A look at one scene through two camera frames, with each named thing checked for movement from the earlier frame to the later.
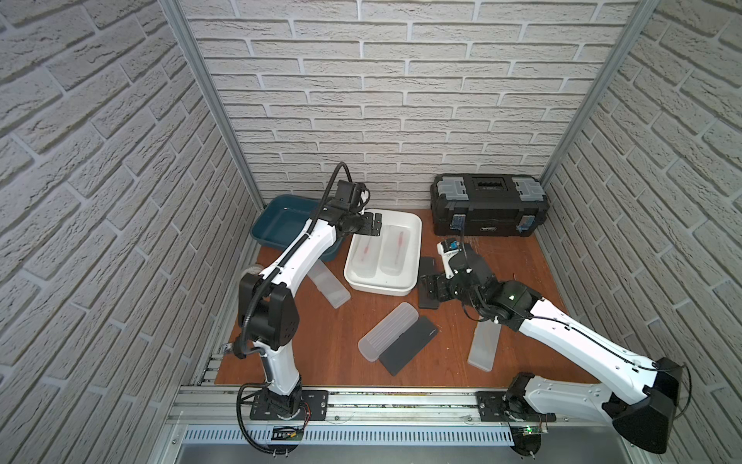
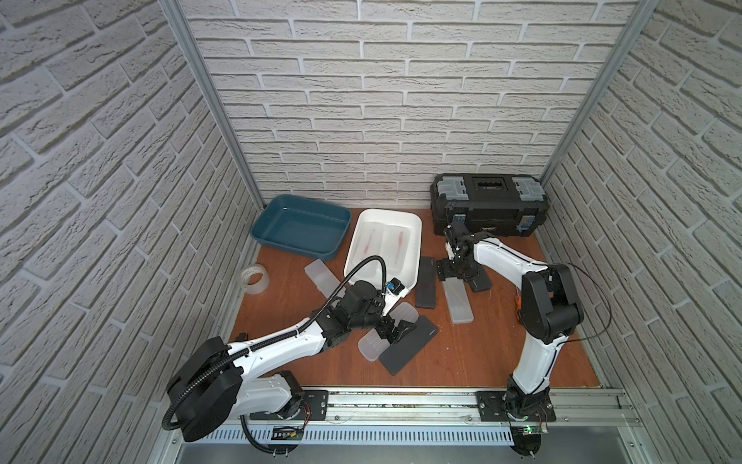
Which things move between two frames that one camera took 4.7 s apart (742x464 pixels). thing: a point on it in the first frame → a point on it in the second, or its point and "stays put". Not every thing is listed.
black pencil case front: [406, 346] stays put
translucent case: [484, 344] → [458, 301]
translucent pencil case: [328, 284] stays put
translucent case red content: [394, 249] stays put
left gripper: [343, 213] → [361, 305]
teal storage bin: [283, 219] stays put
